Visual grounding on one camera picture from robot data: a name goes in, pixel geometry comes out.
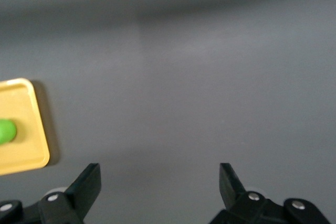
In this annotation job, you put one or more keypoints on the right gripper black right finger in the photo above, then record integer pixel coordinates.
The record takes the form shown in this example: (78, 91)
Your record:
(244, 208)

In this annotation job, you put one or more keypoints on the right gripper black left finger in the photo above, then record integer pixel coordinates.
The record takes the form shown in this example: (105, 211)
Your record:
(78, 197)

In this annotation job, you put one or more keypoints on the green apple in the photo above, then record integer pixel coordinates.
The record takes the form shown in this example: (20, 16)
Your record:
(6, 132)

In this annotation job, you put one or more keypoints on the yellow plastic tray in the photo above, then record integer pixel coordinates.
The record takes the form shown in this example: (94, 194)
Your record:
(23, 155)

